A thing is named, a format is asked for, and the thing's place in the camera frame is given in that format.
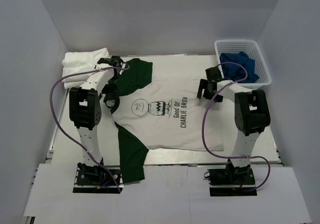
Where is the white green raglan t-shirt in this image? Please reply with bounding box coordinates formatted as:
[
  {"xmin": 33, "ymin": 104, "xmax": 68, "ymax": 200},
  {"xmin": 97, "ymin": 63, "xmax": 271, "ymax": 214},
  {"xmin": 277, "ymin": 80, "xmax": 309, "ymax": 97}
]
[{"xmin": 105, "ymin": 58, "xmax": 224, "ymax": 184}]

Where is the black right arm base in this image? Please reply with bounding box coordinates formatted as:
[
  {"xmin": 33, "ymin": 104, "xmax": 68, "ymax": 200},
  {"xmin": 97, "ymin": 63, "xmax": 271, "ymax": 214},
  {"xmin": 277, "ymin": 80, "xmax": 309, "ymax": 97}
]
[{"xmin": 203, "ymin": 160, "xmax": 257, "ymax": 197}]

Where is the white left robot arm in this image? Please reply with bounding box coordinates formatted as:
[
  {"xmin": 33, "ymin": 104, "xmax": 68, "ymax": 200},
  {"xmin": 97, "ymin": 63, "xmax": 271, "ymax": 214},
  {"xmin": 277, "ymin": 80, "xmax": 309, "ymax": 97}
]
[{"xmin": 69, "ymin": 56, "xmax": 126, "ymax": 184}]

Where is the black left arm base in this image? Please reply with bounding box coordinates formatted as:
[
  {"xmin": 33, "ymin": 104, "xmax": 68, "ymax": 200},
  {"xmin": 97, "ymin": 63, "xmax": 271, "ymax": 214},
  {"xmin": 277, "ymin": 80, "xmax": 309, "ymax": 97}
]
[{"xmin": 72, "ymin": 163, "xmax": 124, "ymax": 194}]

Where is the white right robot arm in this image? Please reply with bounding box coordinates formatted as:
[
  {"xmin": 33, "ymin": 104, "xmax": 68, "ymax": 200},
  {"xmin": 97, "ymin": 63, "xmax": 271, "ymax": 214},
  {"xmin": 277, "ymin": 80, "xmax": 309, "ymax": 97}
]
[{"xmin": 197, "ymin": 66, "xmax": 271, "ymax": 184}]

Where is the folded white t-shirt stack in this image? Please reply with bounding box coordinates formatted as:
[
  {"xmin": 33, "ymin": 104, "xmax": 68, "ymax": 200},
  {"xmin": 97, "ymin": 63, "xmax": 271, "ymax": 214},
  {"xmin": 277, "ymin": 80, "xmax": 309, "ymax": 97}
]
[{"xmin": 62, "ymin": 48, "xmax": 110, "ymax": 89}]

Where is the blue crumpled t-shirt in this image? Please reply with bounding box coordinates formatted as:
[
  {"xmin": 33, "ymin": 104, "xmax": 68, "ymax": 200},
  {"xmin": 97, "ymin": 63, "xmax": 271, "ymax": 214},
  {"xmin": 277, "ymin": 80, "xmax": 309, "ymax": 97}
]
[{"xmin": 219, "ymin": 51, "xmax": 260, "ymax": 83}]

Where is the white plastic basket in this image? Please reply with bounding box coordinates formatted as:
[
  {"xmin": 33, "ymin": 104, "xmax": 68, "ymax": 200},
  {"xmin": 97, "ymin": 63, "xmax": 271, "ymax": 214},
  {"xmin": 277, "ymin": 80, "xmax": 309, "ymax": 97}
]
[{"xmin": 214, "ymin": 39, "xmax": 272, "ymax": 89}]

